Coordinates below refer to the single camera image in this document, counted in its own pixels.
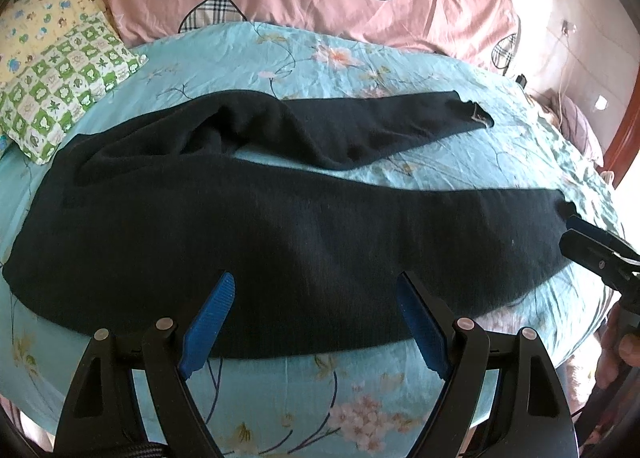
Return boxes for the black pants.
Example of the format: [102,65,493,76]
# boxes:
[3,91,576,360]

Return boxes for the person's right hand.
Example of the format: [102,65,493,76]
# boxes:
[594,303,640,390]

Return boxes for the green checkered pillow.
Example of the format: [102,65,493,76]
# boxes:
[1,13,148,164]

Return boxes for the yellow cartoon pillow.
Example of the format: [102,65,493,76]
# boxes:
[0,0,106,85]

